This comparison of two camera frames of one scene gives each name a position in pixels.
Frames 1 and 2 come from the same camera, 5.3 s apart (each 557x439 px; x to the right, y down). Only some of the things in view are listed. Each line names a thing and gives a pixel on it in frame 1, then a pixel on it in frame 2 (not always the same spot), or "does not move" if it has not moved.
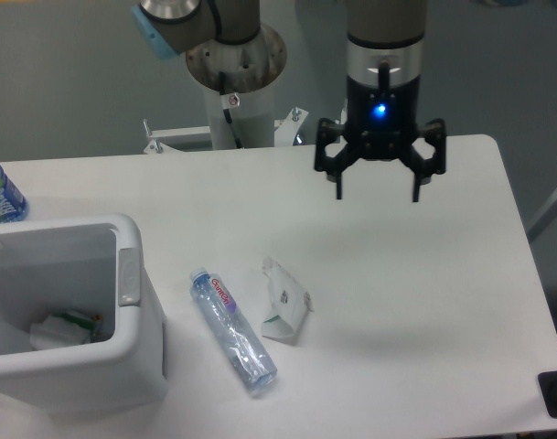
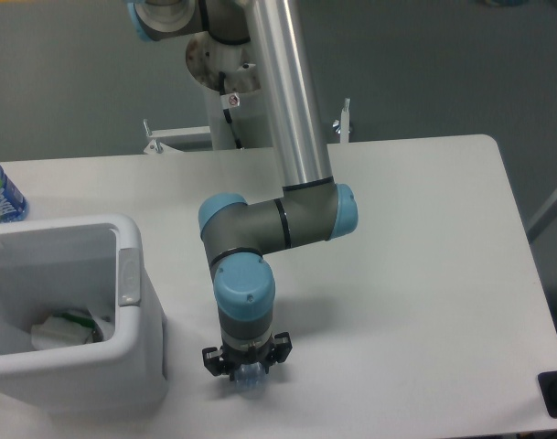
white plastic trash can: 91,265 does not move
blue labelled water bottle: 4,201 does not move
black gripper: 382,123 -> 276,351
